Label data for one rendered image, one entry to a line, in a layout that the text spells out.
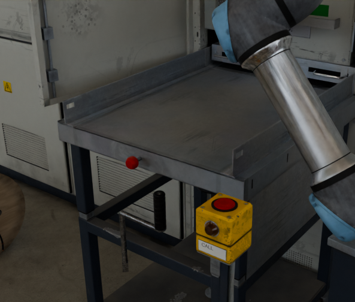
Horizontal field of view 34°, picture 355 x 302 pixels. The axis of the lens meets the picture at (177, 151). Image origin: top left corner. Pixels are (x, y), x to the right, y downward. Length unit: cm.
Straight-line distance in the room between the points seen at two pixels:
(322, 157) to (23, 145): 217
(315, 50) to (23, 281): 145
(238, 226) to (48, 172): 201
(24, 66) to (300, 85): 191
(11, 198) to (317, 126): 171
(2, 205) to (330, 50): 149
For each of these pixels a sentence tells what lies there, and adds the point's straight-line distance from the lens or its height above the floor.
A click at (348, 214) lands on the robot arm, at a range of 112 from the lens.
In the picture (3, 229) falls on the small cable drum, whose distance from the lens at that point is 262.
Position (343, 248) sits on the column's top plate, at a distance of 129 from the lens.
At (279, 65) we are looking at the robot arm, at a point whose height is 113.
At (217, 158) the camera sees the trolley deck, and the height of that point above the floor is 85.
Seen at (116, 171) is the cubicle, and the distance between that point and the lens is 260.
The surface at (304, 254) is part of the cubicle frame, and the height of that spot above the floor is 21.
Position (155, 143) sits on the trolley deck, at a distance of 148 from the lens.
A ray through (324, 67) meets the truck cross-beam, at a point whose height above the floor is 91.
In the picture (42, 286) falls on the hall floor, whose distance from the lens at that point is 243.
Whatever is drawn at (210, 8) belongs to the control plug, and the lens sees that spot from 197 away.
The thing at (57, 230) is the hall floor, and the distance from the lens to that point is 275.
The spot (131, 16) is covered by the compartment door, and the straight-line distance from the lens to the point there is 196.
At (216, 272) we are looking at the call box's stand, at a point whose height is 76.
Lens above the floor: 145
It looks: 25 degrees down
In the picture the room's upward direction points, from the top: 1 degrees counter-clockwise
